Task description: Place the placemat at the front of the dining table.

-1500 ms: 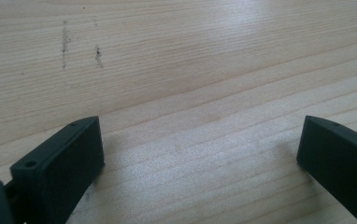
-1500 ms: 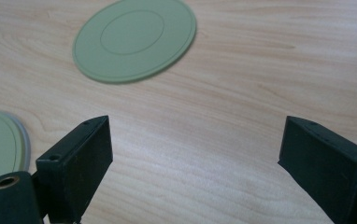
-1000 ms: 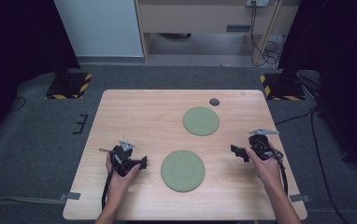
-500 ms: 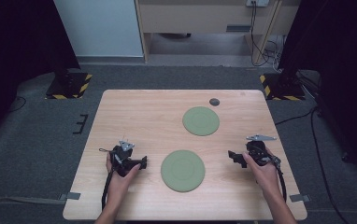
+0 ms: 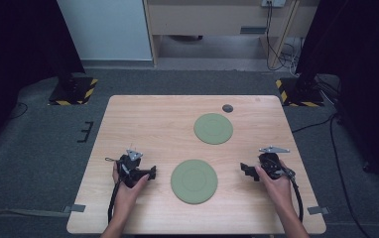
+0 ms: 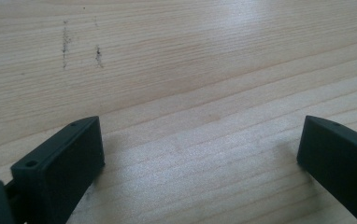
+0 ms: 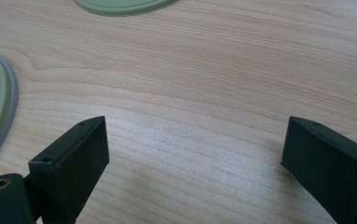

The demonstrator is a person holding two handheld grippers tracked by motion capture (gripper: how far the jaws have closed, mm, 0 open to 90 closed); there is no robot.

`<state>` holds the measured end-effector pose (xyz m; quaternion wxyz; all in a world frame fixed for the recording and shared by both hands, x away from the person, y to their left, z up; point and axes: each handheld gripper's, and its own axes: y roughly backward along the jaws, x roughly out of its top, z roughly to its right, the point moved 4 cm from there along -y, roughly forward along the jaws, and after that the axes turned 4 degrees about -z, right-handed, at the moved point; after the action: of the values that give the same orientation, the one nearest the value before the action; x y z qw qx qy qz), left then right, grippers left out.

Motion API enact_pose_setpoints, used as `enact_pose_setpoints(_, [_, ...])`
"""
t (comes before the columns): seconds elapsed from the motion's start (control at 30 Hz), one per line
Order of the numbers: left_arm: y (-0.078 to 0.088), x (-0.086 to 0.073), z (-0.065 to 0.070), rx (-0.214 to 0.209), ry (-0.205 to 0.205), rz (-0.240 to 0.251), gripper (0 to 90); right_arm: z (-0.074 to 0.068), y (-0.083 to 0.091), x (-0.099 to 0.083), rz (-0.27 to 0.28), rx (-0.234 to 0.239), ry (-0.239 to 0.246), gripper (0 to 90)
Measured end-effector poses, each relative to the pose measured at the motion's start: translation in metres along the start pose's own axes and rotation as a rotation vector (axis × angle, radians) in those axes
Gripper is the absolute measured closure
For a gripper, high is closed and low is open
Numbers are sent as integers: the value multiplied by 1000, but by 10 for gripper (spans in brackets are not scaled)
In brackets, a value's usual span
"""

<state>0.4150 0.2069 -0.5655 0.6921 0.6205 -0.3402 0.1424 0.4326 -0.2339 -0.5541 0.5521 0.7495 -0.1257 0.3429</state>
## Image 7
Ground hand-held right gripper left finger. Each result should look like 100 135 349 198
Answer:
28 115 110 224

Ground green plate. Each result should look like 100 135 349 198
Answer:
0 51 20 175

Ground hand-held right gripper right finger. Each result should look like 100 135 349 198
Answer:
279 116 357 224

